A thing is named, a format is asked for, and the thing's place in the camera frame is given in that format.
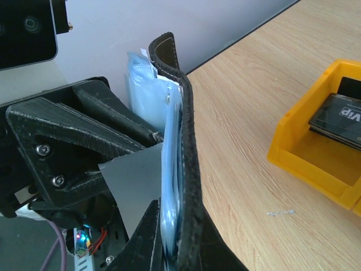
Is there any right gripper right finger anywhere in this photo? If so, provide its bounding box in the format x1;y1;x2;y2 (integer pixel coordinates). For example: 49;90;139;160
199;208;248;271

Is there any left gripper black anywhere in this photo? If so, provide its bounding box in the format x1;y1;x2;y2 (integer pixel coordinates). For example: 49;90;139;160
1;76;144;229

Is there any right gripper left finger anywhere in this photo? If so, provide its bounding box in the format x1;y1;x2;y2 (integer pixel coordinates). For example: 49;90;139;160
106;200;164;271

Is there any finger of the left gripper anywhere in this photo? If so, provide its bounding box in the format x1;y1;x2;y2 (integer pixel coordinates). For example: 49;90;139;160
73;83;163;147

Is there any grey silver card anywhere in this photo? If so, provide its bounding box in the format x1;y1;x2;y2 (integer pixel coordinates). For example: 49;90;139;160
98;143;162;237

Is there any black VIP card stack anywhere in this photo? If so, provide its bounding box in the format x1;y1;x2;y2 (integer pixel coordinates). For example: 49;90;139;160
309;77;360;150

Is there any orange plastic sorting bin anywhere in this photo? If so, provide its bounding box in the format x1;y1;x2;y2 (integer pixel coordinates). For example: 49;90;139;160
267;59;360;215

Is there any white slotted cable duct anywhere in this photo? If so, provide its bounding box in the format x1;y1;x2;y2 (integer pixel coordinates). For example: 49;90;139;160
73;228;95;271

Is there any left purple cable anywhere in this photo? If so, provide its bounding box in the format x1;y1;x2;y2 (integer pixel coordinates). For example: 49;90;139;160
39;220;70;271

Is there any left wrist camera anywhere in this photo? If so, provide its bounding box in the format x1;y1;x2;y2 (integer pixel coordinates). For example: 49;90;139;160
1;0;72;70

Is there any black aluminium frame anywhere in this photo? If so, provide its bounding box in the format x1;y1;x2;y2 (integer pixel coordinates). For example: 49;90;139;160
176;0;297;73

